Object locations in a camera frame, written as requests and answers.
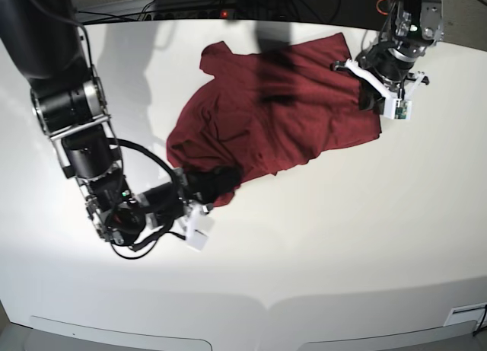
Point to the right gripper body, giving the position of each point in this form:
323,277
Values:
164,204

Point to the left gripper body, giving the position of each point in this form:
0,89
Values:
391,65

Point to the dark red long-sleeve shirt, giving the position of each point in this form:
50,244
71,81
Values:
267,112

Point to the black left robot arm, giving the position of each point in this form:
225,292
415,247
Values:
411,27

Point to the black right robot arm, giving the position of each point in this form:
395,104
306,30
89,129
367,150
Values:
52,50

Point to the black power strip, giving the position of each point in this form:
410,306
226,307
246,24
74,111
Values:
188,14

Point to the white label plate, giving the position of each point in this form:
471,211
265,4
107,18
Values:
467,313

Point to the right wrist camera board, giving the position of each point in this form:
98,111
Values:
196,240

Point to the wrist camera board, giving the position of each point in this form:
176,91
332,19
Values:
397,109
196,240

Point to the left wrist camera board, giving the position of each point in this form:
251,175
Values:
397,109

